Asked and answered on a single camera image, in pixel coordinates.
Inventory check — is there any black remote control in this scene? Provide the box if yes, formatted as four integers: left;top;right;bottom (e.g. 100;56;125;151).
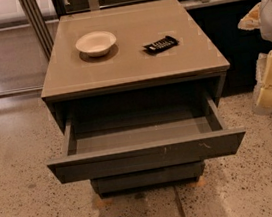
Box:
144;35;179;54

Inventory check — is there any white ceramic bowl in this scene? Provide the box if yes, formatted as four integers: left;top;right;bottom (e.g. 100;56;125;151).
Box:
75;31;116;58

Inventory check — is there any grey top drawer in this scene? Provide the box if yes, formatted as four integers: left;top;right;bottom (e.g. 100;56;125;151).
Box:
48;98;245;183

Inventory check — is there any grey lower drawer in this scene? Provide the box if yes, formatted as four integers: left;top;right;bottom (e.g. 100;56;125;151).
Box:
91;161;205;197

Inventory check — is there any grey drawer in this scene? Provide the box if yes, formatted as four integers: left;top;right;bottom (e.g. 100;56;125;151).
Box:
91;161;205;197
48;98;245;183

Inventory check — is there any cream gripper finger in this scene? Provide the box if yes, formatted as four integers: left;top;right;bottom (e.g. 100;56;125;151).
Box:
237;3;261;31
254;86;272;109

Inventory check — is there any grey bedside cabinet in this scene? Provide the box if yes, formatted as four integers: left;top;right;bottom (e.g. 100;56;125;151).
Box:
41;0;230;134

